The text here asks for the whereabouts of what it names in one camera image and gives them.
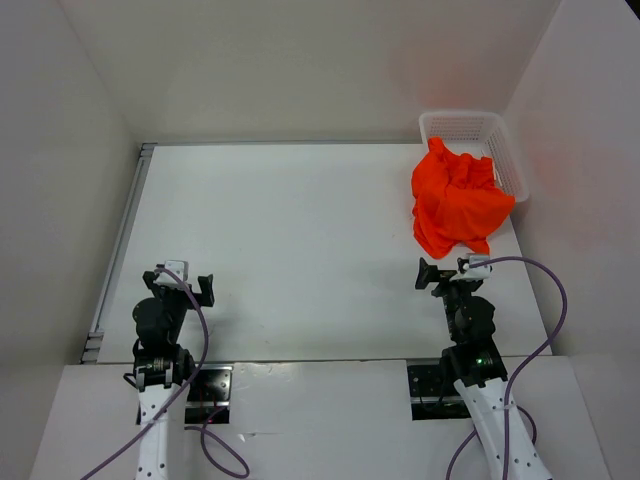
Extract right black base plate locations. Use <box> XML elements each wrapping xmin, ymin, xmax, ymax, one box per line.
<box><xmin>406</xmin><ymin>360</ymin><xmax>457</xmax><ymax>403</ymax></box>

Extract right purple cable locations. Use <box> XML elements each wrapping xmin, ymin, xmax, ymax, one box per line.
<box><xmin>446</xmin><ymin>256</ymin><xmax>569</xmax><ymax>480</ymax></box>

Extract orange mesh shorts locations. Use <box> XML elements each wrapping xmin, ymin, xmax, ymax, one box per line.
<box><xmin>411</xmin><ymin>137</ymin><xmax>516</xmax><ymax>259</ymax></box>

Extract white perforated plastic basket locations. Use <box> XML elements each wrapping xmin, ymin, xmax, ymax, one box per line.
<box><xmin>418</xmin><ymin>110</ymin><xmax>529</xmax><ymax>203</ymax></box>

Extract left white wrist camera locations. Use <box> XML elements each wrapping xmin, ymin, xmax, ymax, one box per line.
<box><xmin>154</xmin><ymin>260</ymin><xmax>189</xmax><ymax>288</ymax></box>

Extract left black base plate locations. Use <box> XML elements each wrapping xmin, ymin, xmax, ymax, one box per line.
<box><xmin>187</xmin><ymin>364</ymin><xmax>233</xmax><ymax>406</ymax></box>

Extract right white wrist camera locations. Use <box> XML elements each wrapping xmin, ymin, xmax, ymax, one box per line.
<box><xmin>458</xmin><ymin>254</ymin><xmax>492</xmax><ymax>281</ymax></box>

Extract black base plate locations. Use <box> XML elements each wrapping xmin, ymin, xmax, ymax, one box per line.
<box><xmin>406</xmin><ymin>360</ymin><xmax>457</xmax><ymax>403</ymax></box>
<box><xmin>187</xmin><ymin>364</ymin><xmax>233</xmax><ymax>406</ymax></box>

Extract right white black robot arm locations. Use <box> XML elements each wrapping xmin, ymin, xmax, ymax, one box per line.
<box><xmin>415</xmin><ymin>254</ymin><xmax>552</xmax><ymax>479</ymax></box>

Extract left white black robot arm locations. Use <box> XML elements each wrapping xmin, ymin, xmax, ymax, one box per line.
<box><xmin>132</xmin><ymin>260</ymin><xmax>214</xmax><ymax>479</ymax></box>

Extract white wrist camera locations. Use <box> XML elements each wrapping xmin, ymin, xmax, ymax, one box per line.
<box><xmin>154</xmin><ymin>260</ymin><xmax>189</xmax><ymax>288</ymax></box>
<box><xmin>458</xmin><ymin>254</ymin><xmax>492</xmax><ymax>281</ymax></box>

